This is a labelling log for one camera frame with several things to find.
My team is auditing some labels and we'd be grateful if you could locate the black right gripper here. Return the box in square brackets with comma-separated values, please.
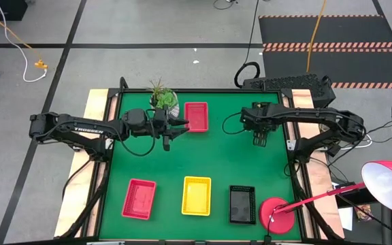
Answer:
[251, 109, 277, 148]

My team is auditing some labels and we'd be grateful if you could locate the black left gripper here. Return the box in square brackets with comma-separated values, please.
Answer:
[147, 105, 191, 152]

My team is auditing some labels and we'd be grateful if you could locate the red slotted plastic basket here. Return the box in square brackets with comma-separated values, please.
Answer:
[121, 178, 157, 221]
[184, 101, 210, 133]

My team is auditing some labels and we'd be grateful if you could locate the black slotted plastic basket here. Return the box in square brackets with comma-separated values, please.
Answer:
[229, 184, 257, 226]

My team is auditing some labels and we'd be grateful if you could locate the yellow slotted plastic basket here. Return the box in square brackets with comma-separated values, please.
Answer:
[181, 176, 212, 217]

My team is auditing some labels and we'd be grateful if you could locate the white grey triangle-pattern pot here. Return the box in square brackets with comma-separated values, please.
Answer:
[149, 88, 180, 118]

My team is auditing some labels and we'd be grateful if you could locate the green artificial succulent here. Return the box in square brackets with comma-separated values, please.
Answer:
[154, 91, 178, 109]

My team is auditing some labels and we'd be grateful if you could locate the spiky artificial air plant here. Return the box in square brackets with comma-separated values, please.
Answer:
[147, 77, 169, 99]

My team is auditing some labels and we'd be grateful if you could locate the light wooden side board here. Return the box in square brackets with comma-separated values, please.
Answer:
[53, 88, 118, 238]
[282, 88, 346, 240]

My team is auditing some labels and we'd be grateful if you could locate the black perforated computer case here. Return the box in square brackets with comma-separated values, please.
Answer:
[242, 73, 337, 109]

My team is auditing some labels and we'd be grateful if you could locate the red desk lamp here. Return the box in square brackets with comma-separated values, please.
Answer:
[258, 159, 392, 235]

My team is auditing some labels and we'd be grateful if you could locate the black hazard-striped mat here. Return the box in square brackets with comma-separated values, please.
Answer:
[262, 47, 392, 90]
[258, 14, 392, 49]

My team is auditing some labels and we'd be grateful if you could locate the black tablet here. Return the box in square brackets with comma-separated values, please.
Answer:
[334, 183, 379, 209]

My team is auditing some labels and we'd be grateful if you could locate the white paper sheet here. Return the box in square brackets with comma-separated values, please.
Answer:
[337, 206, 355, 233]

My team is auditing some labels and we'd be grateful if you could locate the colourful printed card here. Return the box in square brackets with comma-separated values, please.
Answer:
[353, 203, 374, 223]

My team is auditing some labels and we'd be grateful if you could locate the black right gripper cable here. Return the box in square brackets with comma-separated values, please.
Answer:
[220, 111, 248, 136]

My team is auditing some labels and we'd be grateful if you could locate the black aluminium rig frame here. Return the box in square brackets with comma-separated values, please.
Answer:
[59, 76, 345, 245]

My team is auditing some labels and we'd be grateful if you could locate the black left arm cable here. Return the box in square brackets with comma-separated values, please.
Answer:
[116, 108, 158, 158]

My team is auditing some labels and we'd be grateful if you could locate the black lamp cable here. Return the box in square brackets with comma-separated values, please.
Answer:
[265, 214, 277, 242]

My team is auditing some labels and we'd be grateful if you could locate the white cable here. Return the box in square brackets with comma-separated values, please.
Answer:
[0, 0, 49, 84]
[338, 133, 373, 151]

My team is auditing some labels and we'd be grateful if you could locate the thick black power cable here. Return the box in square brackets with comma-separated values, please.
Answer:
[233, 0, 262, 90]

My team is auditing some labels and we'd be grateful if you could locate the orange cable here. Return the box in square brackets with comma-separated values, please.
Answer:
[306, 0, 328, 74]

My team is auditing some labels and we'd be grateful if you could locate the thin black cable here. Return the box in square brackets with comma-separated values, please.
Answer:
[212, 0, 240, 11]

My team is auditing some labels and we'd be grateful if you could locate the yellow extension cord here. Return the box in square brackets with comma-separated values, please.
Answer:
[0, 2, 50, 71]

